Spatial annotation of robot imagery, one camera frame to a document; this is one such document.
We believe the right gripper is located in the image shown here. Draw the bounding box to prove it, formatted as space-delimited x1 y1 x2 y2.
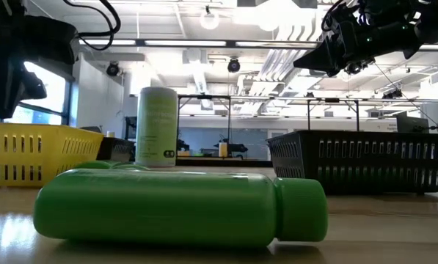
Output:
293 0 438 78

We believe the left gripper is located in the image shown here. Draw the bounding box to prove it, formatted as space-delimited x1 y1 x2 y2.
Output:
0 0 81 119

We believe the green travel bottle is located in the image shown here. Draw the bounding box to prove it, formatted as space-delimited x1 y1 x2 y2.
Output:
74 160 114 170
111 163 152 172
32 168 329 249

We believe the yellow slotted plastic basket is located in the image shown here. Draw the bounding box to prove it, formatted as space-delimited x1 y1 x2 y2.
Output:
0 122 105 188

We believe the dark computer monitor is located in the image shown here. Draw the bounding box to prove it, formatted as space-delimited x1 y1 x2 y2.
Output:
395 113 431 134

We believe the black slotted plastic basket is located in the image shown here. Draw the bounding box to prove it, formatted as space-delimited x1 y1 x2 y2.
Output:
266 130 438 195
95 136 136 164

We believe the overhead light bar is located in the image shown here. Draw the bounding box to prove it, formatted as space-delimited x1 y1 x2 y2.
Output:
78 37 438 51

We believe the green white wipes canister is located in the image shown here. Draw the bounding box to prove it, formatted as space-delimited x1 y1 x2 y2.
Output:
135 87 178 168

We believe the black camera cluster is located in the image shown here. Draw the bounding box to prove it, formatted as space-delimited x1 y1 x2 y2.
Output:
382 88 404 100
345 58 376 76

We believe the black workstation frame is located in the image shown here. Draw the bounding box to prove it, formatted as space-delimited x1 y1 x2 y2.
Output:
306 97 361 132
176 94 233 150

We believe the white ring lamp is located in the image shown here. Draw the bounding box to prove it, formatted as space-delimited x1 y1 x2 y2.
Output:
199 9 221 31

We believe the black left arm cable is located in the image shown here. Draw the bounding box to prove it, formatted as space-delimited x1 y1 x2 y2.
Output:
62 0 122 51

